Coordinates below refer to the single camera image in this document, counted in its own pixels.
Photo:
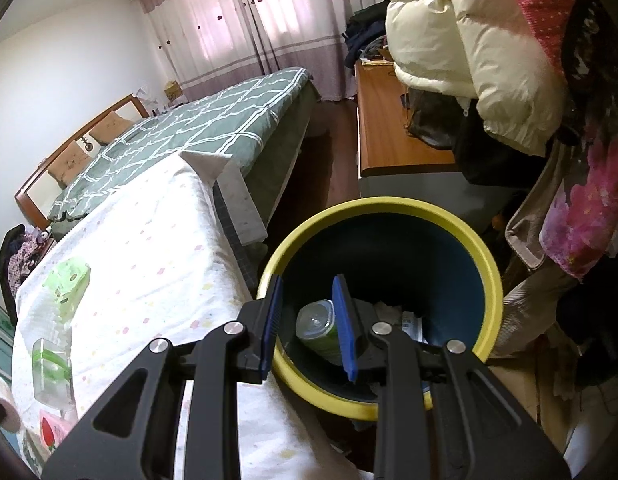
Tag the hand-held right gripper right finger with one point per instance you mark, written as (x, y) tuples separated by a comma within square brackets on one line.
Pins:
[(344, 330)]

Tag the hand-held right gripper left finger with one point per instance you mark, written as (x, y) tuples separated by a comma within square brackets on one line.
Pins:
[(271, 330)]

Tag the green and white plastic bottle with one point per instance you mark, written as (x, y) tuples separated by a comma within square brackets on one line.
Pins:
[(316, 327)]

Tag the white plastic bag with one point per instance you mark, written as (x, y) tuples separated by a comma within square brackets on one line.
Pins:
[(386, 310)]

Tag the yellow rimmed dark trash bin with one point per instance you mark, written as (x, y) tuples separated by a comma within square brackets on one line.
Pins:
[(414, 260)]

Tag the green wet wipes pack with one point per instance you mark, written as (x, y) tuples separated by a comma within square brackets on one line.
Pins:
[(66, 280)]

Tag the clear bottle with green label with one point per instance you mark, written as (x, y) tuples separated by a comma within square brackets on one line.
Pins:
[(49, 370)]

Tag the pink carton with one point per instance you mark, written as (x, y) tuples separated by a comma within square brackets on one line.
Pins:
[(54, 430)]

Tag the white paper roll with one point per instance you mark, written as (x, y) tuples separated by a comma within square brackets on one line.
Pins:
[(6, 402)]

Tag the beige ribbed cloth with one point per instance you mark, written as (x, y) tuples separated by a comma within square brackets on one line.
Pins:
[(524, 310)]

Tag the wooden desk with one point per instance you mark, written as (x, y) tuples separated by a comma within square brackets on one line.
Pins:
[(394, 130)]

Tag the green checked quilt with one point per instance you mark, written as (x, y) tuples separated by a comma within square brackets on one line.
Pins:
[(199, 120)]

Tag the brown patterned handbag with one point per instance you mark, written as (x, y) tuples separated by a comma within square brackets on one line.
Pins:
[(434, 120)]

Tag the tissue box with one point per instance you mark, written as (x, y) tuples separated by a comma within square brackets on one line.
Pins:
[(173, 92)]

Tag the brown pillow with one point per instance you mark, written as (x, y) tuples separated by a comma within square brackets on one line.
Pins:
[(71, 162), (109, 127)]

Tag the pile of clothes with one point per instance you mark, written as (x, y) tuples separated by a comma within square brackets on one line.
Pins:
[(19, 260)]

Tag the wooden bed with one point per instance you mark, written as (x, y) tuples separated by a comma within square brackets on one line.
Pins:
[(39, 190)]

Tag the pink floral garment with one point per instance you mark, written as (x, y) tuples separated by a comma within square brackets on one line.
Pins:
[(589, 210)]

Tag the dark clothes pile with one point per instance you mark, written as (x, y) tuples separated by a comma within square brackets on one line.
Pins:
[(369, 30)]

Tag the pink curtain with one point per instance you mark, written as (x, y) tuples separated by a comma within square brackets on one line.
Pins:
[(229, 25)]

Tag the cream puffer jacket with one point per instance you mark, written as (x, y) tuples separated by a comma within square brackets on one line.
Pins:
[(464, 35)]

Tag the black patterned garment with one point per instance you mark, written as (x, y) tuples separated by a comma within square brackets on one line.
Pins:
[(594, 60)]

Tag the red dotted garment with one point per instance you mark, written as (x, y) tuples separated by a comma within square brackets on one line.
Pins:
[(539, 5)]

